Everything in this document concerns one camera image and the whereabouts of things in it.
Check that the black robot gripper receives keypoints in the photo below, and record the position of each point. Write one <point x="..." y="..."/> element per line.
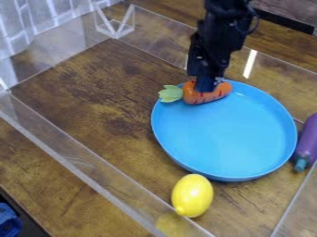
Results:
<point x="220" y="36"/>

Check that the orange toy carrot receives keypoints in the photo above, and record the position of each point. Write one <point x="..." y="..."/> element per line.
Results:
<point x="173" y="93"/>

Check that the blue round plastic tray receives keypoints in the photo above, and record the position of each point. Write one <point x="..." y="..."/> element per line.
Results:
<point x="236" y="139"/>

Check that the purple toy eggplant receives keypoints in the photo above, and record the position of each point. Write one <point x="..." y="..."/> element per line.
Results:
<point x="305" y="153"/>

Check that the yellow toy lemon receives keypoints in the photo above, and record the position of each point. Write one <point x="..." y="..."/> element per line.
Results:
<point x="192" y="196"/>

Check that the blue object at corner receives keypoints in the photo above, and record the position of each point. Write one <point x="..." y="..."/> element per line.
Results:
<point x="11" y="224"/>

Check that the clear acrylic enclosure wall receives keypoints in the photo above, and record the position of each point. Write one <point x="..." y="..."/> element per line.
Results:
<point x="82" y="164"/>

